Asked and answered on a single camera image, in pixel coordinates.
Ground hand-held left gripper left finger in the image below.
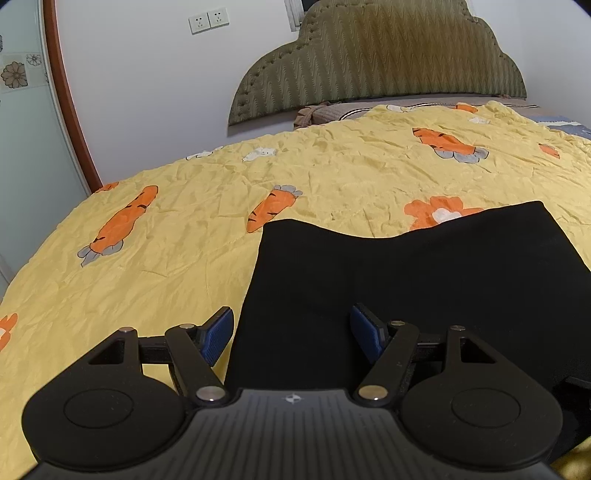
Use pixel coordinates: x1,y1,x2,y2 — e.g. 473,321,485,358
83,306,237,407

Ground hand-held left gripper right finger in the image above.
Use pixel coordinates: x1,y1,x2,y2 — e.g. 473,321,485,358
349,303,502,407

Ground black pants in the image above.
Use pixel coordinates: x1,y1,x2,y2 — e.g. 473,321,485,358
224,200,591,462

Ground yellow carrot print blanket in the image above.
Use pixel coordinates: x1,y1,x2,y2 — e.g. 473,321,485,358
0,100,591,480

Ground brown crumpled cloth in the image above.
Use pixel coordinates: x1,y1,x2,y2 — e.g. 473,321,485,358
294,105,333,130

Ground frosted glass door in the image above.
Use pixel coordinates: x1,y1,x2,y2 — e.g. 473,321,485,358
0,0,93,287

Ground olive padded headboard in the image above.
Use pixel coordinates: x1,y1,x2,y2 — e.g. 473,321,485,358
228,0,528,126

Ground blue and white cloth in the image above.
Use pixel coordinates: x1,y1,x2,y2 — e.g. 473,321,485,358
536,114,591,138

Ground flower pattern sticker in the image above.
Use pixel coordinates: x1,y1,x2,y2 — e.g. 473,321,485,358
0,53,44,93

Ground red-brown door frame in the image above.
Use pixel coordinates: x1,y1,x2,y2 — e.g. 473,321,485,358
42,0,105,193

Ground white window frame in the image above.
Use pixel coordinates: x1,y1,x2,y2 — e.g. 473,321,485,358
286,0,305,32

